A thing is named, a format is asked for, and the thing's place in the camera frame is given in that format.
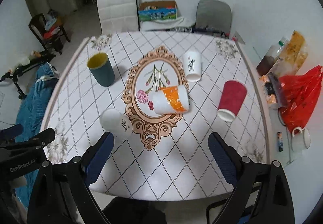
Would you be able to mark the white enamel mug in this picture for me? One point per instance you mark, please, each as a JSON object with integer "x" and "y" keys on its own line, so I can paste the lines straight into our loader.
{"x": 300, "y": 139}

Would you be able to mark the teal cup yellow inside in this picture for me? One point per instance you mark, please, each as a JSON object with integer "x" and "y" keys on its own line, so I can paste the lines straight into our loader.
{"x": 101, "y": 68}

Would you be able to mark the black tripod stand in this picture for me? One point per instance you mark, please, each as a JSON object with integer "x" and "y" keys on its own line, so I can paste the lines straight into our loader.
{"x": 34, "y": 60}

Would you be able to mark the white padded chair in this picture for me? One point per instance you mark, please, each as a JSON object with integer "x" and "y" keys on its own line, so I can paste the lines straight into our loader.
{"x": 117, "y": 16}

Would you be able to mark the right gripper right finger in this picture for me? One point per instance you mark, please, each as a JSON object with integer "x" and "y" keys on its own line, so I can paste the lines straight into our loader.
{"x": 261, "y": 193}

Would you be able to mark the red plastic bag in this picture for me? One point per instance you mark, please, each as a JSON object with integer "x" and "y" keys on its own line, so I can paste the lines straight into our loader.
{"x": 301, "y": 93}

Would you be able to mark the blue denim cloth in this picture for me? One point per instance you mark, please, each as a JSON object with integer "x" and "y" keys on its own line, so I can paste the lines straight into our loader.
{"x": 32, "y": 109}

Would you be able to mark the red paper cup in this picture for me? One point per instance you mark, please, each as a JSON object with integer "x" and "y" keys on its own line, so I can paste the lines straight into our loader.
{"x": 232, "y": 98}

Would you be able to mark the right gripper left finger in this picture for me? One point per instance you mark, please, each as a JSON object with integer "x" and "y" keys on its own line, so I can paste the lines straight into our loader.
{"x": 60, "y": 188}

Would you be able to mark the grey cushioned chair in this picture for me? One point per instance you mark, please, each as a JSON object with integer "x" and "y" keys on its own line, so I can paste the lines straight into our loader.
{"x": 213, "y": 17}

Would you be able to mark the small figurine toy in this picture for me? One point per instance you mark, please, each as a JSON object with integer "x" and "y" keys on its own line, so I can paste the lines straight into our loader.
{"x": 280, "y": 141}

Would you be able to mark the black side chair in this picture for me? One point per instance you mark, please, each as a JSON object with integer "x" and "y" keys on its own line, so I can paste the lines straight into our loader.
{"x": 49, "y": 30}

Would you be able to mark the snack package bag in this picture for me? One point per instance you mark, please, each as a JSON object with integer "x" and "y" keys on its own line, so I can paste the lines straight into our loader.
{"x": 292, "y": 57}

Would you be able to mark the blue green milk carton box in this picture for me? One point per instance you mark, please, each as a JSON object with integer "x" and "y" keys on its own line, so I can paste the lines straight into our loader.
{"x": 157, "y": 10}

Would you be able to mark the orange white paper cup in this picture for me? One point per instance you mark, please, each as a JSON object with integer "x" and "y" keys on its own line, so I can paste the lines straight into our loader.
{"x": 171, "y": 100}

